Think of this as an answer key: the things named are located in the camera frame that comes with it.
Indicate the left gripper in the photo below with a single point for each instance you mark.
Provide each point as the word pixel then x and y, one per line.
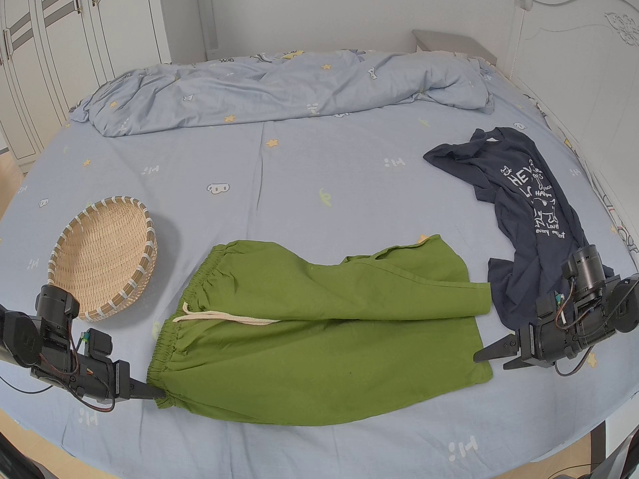
pixel 100 379

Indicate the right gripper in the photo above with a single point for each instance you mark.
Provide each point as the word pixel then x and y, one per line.
pixel 554 342

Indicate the green shorts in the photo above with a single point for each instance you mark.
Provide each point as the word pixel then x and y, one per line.
pixel 324 347

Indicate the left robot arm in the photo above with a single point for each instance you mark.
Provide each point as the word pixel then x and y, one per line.
pixel 22 337

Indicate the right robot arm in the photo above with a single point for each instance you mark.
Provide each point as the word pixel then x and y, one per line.
pixel 584 272

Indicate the round woven basket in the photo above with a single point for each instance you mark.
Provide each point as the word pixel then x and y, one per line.
pixel 100 252

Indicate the dark blue printed T-shirt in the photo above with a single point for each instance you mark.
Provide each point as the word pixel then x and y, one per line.
pixel 519 202

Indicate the white wardrobe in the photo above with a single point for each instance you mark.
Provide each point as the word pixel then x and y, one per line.
pixel 75 68

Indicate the grey bedside table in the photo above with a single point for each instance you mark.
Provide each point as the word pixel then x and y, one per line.
pixel 449 45

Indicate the pale blue quilt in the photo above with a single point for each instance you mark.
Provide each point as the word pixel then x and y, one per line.
pixel 259 93

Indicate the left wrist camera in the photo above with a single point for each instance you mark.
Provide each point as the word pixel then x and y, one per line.
pixel 98 343

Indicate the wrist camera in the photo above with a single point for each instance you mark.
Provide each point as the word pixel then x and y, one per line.
pixel 98 343
pixel 545 310

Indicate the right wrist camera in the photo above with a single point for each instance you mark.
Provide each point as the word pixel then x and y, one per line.
pixel 545 310

